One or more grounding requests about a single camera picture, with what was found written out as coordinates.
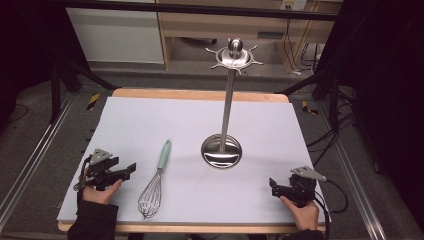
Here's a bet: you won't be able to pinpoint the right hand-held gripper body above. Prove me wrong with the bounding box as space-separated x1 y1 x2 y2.
271 165 328 208

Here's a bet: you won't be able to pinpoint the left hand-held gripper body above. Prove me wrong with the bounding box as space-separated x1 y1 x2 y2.
73 148 132 192

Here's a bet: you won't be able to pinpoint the person's left hand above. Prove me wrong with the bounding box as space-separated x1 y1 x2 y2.
81 168 124 206

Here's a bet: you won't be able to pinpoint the person's right hand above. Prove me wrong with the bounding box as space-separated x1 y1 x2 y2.
279 195 320 232

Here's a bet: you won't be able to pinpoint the yellow and black floor tape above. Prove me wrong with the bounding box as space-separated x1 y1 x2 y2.
86 92 101 111
301 100 320 116

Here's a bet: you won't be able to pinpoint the white table mat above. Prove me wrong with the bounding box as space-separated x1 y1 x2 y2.
56 96 332 224

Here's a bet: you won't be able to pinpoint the black angled stand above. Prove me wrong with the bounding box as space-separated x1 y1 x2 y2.
274 70 356 132
49 59 120 125

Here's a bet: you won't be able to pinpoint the steel utensil stand with hooks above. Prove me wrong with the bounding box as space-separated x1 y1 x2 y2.
200 37 265 170

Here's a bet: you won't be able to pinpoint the wooden table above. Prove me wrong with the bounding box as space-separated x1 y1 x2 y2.
57 87 328 235

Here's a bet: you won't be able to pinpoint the white cabinet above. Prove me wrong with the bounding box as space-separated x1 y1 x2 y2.
65 7 165 65

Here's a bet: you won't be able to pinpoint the dark curtain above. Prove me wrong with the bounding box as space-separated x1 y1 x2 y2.
315 0 424 232
0 0 88 129

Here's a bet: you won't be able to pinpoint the wooden desk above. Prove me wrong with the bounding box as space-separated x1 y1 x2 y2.
155 0 343 74

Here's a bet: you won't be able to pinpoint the white power strip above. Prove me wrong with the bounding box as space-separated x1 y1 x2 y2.
280 0 308 11

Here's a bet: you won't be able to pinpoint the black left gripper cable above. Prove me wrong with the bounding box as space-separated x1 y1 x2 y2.
77 155 93 214

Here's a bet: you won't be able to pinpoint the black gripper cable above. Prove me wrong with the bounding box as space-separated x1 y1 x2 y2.
77 155 93 214
313 178 350 240

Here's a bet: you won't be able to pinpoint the whisk with green handle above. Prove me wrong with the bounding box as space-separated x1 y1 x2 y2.
137 139 173 220

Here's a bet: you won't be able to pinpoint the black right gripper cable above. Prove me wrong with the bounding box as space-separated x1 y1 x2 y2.
313 178 350 240

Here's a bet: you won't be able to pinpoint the metal floor rail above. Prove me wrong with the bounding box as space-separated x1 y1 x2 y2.
317 99 388 240
0 94 76 232

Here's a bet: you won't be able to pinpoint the black floor cables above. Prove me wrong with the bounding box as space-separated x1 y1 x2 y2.
305 112 357 168

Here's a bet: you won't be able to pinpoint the hanging cables under desk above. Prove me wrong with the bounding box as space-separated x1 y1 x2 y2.
282 18 322 74

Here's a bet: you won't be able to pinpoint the black horizontal frame bar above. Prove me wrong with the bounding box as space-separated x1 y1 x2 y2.
49 0 338 22

